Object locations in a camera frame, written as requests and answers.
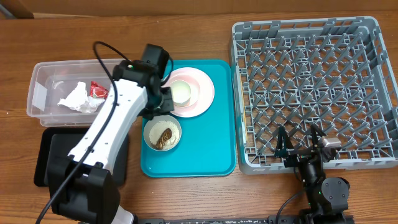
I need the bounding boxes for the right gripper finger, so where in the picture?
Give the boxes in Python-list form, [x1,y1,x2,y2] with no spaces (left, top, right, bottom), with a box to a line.
[274,126,294,158]
[310,124,326,147]

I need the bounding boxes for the white napkin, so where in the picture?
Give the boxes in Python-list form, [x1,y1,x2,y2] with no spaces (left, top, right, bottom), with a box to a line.
[57,82,105,113]

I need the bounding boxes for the red snack wrapper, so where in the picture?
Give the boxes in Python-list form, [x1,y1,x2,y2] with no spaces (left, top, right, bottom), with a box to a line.
[90,81,109,99]

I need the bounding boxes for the cream cup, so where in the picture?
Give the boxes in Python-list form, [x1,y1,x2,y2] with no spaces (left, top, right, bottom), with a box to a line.
[170,80,191,107]

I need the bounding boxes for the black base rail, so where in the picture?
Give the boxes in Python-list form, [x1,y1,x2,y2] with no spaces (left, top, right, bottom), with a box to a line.
[137,215,355,224]

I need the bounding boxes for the grey bowl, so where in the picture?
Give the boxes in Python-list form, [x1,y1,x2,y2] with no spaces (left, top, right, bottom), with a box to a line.
[143,115,182,152]

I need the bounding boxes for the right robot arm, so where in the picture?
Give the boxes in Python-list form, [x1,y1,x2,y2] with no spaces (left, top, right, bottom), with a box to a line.
[274,124,354,223]

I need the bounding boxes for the black plastic tray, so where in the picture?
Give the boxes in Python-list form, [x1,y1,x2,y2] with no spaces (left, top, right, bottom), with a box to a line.
[34,127,129,187]

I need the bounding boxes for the grey dish rack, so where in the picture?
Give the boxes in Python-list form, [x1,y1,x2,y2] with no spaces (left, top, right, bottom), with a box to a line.
[231,16,397,175]

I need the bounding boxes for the rice and food scraps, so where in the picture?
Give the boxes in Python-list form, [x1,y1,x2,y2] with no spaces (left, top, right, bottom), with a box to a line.
[149,121,180,151]

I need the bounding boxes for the clear plastic bin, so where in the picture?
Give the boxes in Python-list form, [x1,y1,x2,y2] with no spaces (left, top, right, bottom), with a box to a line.
[26,60,111,127]

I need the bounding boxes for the pink plate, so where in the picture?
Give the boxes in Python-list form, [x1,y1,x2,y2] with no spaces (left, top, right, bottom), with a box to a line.
[165,67,215,118]

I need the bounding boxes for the teal plastic tray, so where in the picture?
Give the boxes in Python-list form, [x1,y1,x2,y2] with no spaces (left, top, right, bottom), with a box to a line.
[141,59,236,178]

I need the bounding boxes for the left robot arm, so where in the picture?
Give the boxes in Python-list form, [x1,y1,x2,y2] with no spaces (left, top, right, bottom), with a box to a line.
[36,44,174,223]

